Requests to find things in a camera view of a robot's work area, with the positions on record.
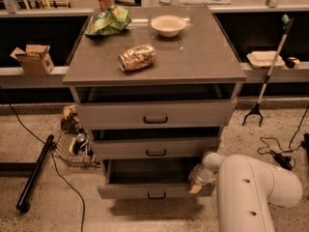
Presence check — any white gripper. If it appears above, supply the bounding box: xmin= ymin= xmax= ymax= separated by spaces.
xmin=188 ymin=163 xmax=218 ymax=194

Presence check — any grey bottom drawer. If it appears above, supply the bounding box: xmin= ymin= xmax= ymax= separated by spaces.
xmin=98 ymin=157 xmax=215 ymax=199

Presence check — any grey drawer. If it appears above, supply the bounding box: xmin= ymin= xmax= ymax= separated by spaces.
xmin=98 ymin=157 xmax=215 ymax=199
xmin=75 ymin=101 xmax=236 ymax=130
xmin=92 ymin=137 xmax=219 ymax=160

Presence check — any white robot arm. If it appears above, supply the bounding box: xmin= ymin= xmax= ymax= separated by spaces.
xmin=188 ymin=152 xmax=302 ymax=232

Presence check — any grey middle drawer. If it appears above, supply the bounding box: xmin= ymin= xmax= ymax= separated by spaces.
xmin=92 ymin=137 xmax=219 ymax=160

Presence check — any grey drawer cabinet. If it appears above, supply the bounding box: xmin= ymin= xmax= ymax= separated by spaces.
xmin=62 ymin=5 xmax=248 ymax=166

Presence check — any grey top drawer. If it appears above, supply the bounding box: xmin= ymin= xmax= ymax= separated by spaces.
xmin=75 ymin=101 xmax=236 ymax=130

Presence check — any crumpled brown paper bag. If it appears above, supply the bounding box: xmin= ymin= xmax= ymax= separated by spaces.
xmin=60 ymin=104 xmax=77 ymax=133

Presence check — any white takeout container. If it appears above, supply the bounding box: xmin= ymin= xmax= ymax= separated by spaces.
xmin=246 ymin=51 xmax=276 ymax=69

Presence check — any yellow black tape measure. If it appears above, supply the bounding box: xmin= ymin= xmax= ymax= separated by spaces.
xmin=285 ymin=57 xmax=300 ymax=69

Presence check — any white paper bowl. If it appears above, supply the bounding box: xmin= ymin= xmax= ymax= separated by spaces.
xmin=151 ymin=15 xmax=186 ymax=38

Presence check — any black tube on floor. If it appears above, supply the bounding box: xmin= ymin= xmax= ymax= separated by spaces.
xmin=15 ymin=134 xmax=54 ymax=213

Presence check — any green chip bag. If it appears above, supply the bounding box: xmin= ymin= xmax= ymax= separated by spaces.
xmin=85 ymin=5 xmax=132 ymax=36

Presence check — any reacher grabber tool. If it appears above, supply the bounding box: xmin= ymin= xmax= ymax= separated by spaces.
xmin=242 ymin=14 xmax=295 ymax=126

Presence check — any small cardboard box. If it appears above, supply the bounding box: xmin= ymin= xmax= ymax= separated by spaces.
xmin=11 ymin=44 xmax=54 ymax=75

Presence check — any black power adapter cable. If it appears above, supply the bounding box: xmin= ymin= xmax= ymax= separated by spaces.
xmin=256 ymin=106 xmax=309 ymax=173

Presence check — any wire basket with clutter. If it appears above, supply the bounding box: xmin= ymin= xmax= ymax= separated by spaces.
xmin=56 ymin=129 xmax=100 ymax=168

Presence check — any black floor cable left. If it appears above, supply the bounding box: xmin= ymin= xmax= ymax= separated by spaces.
xmin=0 ymin=84 xmax=87 ymax=232

